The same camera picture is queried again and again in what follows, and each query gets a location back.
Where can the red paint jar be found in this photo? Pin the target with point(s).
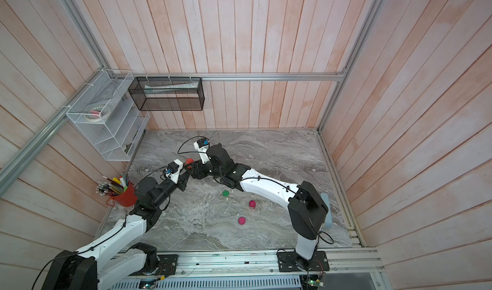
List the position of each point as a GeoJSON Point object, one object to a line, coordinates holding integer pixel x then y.
{"type": "Point", "coordinates": [189, 162]}

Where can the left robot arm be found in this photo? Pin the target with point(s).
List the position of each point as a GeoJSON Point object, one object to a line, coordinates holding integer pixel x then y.
{"type": "Point", "coordinates": [98, 264]}

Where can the white wire shelf rack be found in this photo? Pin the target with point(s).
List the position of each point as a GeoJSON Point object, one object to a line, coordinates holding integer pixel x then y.
{"type": "Point", "coordinates": [118, 136]}

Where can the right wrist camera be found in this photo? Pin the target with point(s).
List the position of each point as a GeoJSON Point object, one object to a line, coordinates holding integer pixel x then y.
{"type": "Point", "coordinates": [201, 146]}

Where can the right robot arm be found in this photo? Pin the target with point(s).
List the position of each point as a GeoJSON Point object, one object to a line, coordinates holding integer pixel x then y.
{"type": "Point", "coordinates": [305, 206]}

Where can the red pencil cup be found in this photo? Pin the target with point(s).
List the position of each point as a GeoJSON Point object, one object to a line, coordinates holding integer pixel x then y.
{"type": "Point", "coordinates": [127, 199]}

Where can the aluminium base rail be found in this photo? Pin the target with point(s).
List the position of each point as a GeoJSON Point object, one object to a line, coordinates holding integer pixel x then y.
{"type": "Point", "coordinates": [228, 263]}

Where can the tape roll on shelf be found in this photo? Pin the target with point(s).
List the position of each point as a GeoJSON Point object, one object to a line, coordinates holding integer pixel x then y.
{"type": "Point", "coordinates": [96, 114]}

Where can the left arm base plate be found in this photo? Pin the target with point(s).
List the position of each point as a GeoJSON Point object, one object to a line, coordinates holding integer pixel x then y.
{"type": "Point", "coordinates": [159, 265]}

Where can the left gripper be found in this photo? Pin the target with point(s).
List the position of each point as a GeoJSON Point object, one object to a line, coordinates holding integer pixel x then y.
{"type": "Point", "coordinates": [182, 181]}

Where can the black mesh wall basket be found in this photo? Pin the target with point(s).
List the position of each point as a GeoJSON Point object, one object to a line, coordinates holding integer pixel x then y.
{"type": "Point", "coordinates": [167, 93]}

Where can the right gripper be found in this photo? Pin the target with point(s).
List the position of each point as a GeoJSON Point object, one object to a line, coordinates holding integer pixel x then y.
{"type": "Point", "coordinates": [198, 168]}

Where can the bundle of pencils and pens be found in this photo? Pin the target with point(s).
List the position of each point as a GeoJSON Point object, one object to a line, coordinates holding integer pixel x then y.
{"type": "Point", "coordinates": [111, 187]}

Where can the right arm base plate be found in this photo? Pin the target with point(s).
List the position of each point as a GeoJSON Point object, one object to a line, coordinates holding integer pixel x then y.
{"type": "Point", "coordinates": [292, 262]}

